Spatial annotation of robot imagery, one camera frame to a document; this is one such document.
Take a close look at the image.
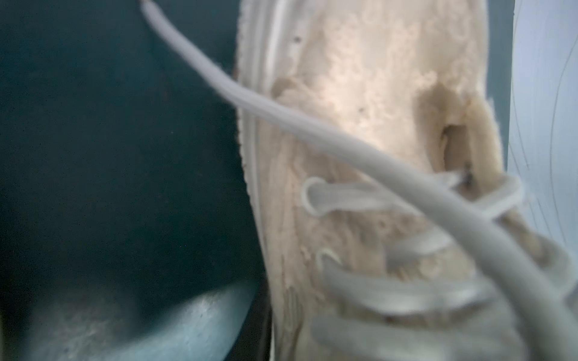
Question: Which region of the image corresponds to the beige lace sneaker with laces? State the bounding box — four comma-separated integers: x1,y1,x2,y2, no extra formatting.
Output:
141,1,577,360

